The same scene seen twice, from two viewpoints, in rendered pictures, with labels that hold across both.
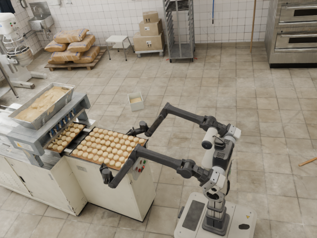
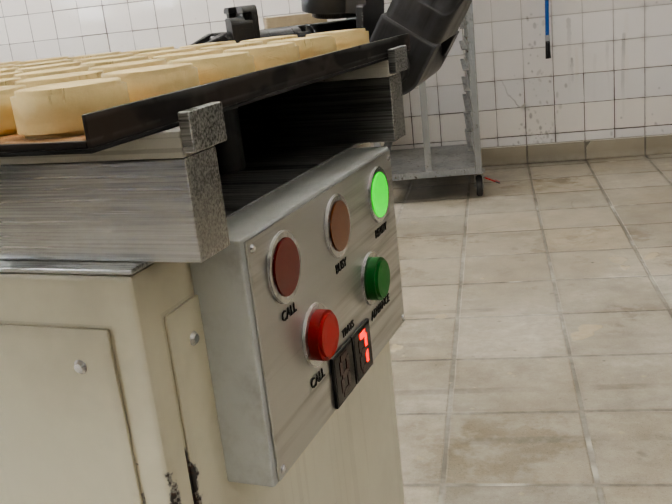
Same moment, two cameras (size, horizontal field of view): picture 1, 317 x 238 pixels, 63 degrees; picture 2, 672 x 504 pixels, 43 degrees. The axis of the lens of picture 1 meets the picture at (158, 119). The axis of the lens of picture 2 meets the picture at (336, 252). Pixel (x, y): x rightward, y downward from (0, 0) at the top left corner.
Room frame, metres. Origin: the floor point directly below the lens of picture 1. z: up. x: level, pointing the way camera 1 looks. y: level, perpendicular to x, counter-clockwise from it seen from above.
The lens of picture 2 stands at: (1.06, 0.28, 0.95)
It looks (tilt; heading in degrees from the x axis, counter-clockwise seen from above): 16 degrees down; 353
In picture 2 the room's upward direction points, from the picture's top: 6 degrees counter-clockwise
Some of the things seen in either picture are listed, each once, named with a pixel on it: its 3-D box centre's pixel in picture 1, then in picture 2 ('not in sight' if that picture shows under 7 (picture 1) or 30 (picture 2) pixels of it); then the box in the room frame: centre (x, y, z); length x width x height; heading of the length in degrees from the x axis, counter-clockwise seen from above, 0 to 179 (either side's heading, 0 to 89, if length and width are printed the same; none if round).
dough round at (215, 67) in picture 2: not in sight; (211, 74); (1.56, 0.28, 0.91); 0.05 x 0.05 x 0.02
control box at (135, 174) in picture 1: (139, 165); (320, 289); (1.57, 0.23, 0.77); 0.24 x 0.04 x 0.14; 150
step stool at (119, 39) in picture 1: (120, 46); not in sight; (5.63, 0.58, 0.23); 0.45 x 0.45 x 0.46; 63
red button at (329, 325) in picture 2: not in sight; (318, 334); (1.52, 0.24, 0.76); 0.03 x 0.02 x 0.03; 150
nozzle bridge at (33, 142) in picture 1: (55, 126); not in sight; (2.01, 0.98, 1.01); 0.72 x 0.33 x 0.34; 150
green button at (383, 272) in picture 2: not in sight; (373, 278); (1.61, 0.19, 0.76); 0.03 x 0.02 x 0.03; 150
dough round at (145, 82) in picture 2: not in sight; (150, 88); (1.50, 0.31, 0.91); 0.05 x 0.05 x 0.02
